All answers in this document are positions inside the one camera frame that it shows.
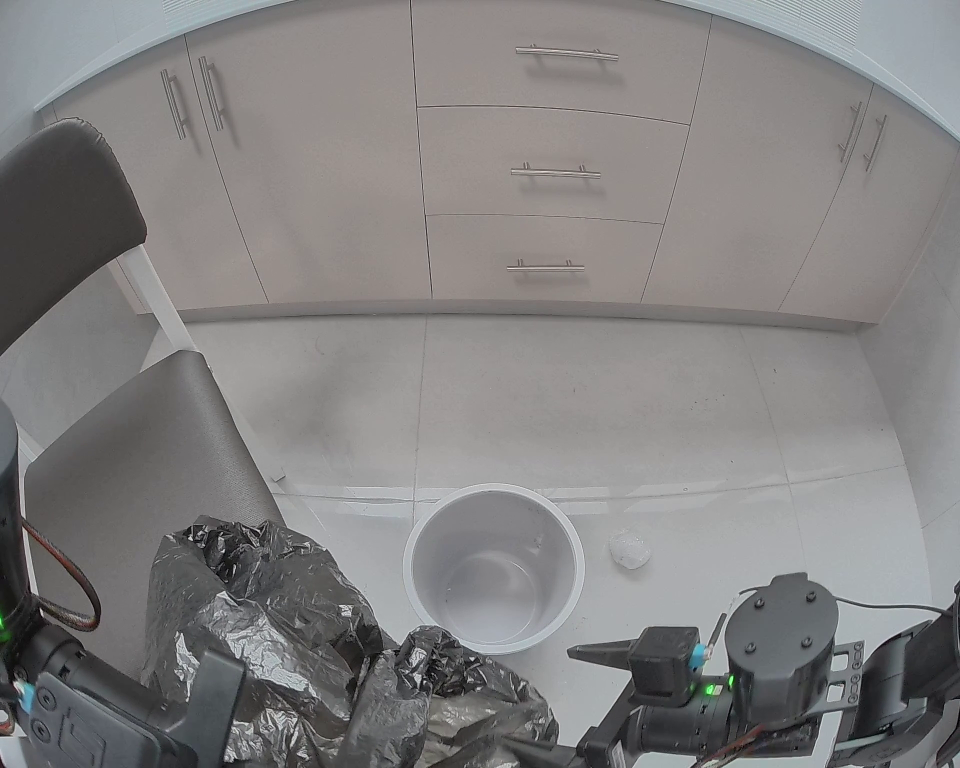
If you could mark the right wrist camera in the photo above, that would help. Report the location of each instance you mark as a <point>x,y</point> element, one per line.
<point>660,656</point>

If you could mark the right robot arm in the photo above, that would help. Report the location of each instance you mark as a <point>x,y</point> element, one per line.
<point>780,630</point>

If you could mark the grey padded white-framed chair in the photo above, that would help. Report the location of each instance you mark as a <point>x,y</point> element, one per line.
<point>150,450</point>

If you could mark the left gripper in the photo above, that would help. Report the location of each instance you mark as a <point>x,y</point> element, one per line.
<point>214,697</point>

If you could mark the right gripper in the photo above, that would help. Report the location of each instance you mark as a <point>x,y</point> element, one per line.
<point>675,724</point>

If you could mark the black plastic bag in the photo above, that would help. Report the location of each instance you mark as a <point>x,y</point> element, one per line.
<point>285,600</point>

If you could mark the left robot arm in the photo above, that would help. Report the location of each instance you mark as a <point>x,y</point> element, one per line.
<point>11,487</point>

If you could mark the white trash bin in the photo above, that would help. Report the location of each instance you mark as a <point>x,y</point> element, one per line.
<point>495,570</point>

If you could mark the crumpled clear wrapper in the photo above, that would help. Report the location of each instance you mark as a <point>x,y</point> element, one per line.
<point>630,549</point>

